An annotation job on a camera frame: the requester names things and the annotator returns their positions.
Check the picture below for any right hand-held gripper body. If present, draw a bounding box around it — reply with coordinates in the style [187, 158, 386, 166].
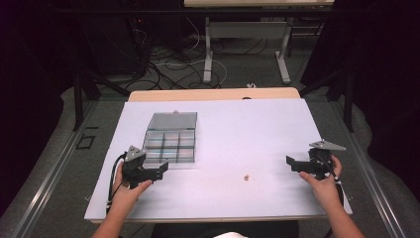
[306, 139, 348, 181]

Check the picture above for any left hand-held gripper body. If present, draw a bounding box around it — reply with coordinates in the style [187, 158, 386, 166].
[121, 145, 155, 190]

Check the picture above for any clear plastic compartment box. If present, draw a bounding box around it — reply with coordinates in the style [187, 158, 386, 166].
[142, 110, 198, 166]

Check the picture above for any person's right hand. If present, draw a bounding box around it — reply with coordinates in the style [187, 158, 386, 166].
[298, 154, 345, 213]

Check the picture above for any person's left hand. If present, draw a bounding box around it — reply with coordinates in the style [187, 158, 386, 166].
[110, 161, 154, 213]

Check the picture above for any white table mat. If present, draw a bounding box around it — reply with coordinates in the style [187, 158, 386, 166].
[83, 98, 353, 222]

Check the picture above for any black metal stand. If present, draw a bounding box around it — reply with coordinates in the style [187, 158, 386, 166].
[298, 63, 356, 134]
[71, 67, 132, 132]

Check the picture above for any person's dark clothing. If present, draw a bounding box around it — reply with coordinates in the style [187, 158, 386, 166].
[150, 219, 301, 238]

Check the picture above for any wooden table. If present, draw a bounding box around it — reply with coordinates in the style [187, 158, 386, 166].
[88, 86, 354, 225]

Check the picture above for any dark computer case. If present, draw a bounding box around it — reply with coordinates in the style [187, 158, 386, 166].
[78, 13, 150, 77]

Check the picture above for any white desk with metal legs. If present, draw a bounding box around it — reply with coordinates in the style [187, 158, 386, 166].
[183, 0, 336, 85]

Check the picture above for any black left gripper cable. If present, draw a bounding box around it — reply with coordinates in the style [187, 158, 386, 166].
[105, 153, 129, 215]

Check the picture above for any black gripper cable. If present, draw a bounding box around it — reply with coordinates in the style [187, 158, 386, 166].
[105, 153, 129, 215]
[315, 155, 346, 207]

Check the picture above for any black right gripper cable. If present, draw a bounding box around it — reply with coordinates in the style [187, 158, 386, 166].
[315, 155, 346, 207]

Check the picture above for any aluminium floor rail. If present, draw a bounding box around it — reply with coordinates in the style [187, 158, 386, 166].
[330, 98, 408, 238]
[9, 98, 100, 238]

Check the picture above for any tangle of floor cables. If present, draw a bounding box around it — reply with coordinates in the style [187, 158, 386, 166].
[130, 16, 269, 91]

